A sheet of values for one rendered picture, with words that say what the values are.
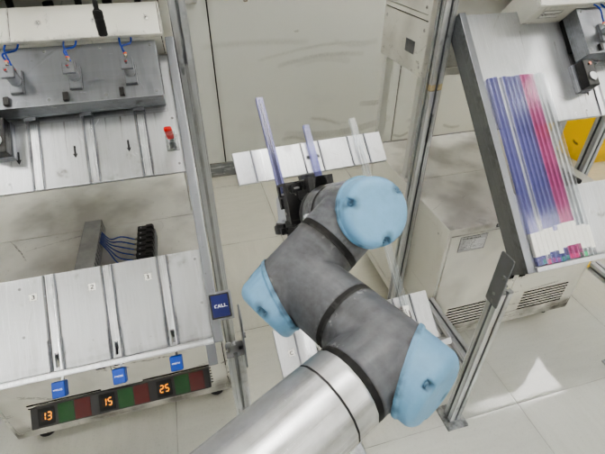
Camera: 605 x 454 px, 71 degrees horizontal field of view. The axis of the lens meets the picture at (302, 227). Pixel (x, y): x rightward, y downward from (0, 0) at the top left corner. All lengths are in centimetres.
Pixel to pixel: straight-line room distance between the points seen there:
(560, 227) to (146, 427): 144
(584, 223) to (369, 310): 100
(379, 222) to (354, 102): 254
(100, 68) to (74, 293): 48
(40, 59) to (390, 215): 85
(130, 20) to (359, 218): 79
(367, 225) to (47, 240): 124
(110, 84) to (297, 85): 187
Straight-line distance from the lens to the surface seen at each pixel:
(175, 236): 138
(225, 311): 89
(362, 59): 288
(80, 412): 100
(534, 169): 126
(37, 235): 157
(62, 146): 106
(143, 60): 105
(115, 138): 104
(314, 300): 40
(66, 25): 110
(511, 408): 182
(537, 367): 198
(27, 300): 101
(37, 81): 107
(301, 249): 43
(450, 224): 146
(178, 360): 93
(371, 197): 42
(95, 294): 97
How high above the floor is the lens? 144
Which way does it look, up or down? 37 degrees down
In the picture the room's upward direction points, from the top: straight up
